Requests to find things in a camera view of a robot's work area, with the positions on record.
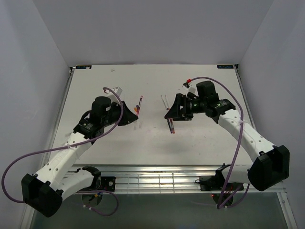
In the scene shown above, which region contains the orange gel pen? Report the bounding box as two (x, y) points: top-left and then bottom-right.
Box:
(169, 119), (175, 134)

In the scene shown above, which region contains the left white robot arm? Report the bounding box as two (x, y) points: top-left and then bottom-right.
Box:
(21, 87), (138, 217)

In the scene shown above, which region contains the left blue corner label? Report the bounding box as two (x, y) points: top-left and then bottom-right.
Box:
(75, 65), (92, 70)

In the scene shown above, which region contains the aluminium rail frame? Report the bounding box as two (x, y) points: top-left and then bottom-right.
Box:
(28, 64), (286, 196)

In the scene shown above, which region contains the purple gel pen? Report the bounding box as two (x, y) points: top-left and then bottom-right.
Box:
(167, 119), (173, 134)

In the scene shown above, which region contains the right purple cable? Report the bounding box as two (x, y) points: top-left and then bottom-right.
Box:
(188, 76), (250, 210)

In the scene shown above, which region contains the red gel pen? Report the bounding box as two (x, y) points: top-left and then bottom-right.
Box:
(137, 95), (143, 116)

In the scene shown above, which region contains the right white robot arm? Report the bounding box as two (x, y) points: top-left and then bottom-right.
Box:
(164, 81), (290, 191)

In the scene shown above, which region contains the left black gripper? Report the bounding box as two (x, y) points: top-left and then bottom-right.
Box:
(102, 100), (138, 126)

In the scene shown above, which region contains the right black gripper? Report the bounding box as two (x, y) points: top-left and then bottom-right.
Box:
(164, 93), (206, 121)

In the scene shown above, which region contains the blue corner label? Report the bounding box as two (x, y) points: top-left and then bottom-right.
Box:
(217, 64), (234, 69)
(75, 65), (92, 70)

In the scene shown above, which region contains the orange capped white marker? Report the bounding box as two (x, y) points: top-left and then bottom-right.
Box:
(165, 95), (170, 110)

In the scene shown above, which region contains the right blue corner label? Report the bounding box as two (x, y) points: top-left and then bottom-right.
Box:
(217, 64), (234, 69)

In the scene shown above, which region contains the blue capped white marker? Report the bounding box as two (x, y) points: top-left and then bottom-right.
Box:
(161, 95), (168, 110)

